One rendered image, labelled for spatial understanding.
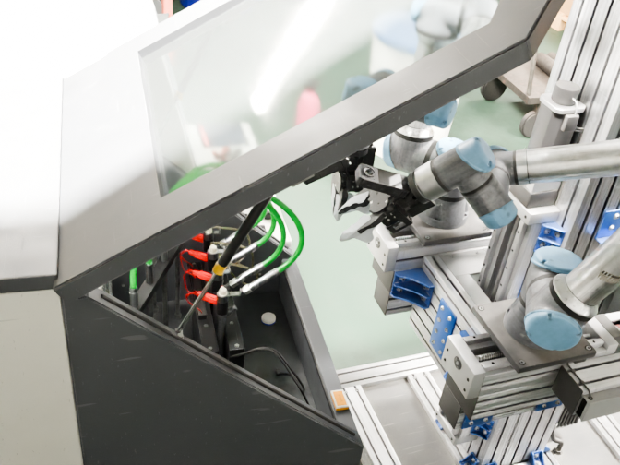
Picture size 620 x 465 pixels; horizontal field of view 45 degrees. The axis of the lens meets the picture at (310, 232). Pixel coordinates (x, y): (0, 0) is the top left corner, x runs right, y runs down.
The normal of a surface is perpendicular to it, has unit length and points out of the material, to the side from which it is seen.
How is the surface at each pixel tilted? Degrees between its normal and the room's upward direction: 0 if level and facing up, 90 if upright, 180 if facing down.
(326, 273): 0
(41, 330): 90
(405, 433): 0
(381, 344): 0
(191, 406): 90
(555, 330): 97
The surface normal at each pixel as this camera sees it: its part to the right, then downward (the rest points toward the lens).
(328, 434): 0.24, 0.60
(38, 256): 0.10, -0.80
